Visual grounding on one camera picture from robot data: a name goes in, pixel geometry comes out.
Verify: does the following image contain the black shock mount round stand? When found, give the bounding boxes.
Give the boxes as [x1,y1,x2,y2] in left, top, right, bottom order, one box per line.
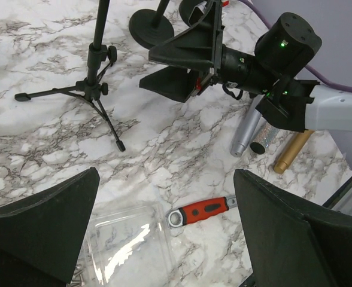
[178,0,207,26]

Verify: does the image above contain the gold microphone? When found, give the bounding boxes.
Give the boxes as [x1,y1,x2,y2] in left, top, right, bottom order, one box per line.
[274,130,314,174]

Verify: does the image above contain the red handle adjustable wrench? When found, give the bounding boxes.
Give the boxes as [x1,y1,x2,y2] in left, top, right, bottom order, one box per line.
[166,195,237,228]

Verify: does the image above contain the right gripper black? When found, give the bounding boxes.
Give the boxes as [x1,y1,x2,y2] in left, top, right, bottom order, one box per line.
[139,1,278,103]

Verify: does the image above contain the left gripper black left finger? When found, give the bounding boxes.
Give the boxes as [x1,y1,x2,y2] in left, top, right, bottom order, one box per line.
[0,167,100,286]

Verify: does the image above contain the clear screw organizer box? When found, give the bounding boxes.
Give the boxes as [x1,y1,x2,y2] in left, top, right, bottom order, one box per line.
[70,202,180,286]

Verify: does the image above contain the glitter rhinestone microphone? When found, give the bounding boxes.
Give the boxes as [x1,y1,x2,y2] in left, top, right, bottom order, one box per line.
[250,123,280,155]

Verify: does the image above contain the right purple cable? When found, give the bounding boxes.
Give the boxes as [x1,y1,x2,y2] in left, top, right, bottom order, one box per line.
[238,0,352,96]

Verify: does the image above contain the black tripod shock mount stand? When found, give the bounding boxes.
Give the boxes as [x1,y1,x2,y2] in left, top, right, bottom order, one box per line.
[14,1,126,152]

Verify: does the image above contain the silver condenser microphone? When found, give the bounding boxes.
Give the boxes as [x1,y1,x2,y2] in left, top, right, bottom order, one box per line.
[230,95,263,157]

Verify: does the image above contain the black clip stand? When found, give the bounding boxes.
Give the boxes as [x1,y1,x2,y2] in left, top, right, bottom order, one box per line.
[129,0,175,49]

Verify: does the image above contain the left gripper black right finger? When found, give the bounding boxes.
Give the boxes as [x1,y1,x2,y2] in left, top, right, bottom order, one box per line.
[233,169,352,286]

